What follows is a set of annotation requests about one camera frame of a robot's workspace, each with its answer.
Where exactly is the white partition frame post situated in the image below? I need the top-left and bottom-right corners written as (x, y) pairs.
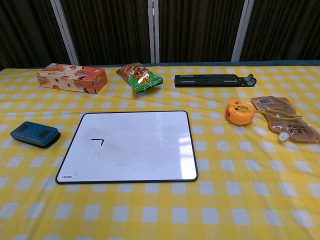
top-left (49, 0), bottom-right (81, 67)
top-left (230, 0), bottom-right (259, 63)
top-left (147, 0), bottom-right (161, 64)

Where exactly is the green orange snack bag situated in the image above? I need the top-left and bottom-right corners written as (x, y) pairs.
top-left (115, 62), bottom-right (164, 95)

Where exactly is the brown spouted drink pouch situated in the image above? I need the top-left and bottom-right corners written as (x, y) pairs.
top-left (250, 96), bottom-right (320, 144)

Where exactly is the yellow white checkered tablecloth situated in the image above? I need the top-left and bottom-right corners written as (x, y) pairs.
top-left (0, 64), bottom-right (320, 240)

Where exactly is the blue handheld object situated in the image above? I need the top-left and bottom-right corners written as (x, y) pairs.
top-left (9, 121), bottom-right (62, 150)

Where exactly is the black folding laptop stand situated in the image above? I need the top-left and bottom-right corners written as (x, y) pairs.
top-left (174, 73), bottom-right (258, 89)

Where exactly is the small orange round packet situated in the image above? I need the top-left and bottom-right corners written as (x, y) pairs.
top-left (225, 98), bottom-right (303, 126)

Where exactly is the white rectangular tray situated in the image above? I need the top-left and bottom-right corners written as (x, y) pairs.
top-left (55, 110), bottom-right (199, 185)

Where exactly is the orange biscuit box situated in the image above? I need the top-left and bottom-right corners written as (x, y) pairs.
top-left (36, 63), bottom-right (109, 95)

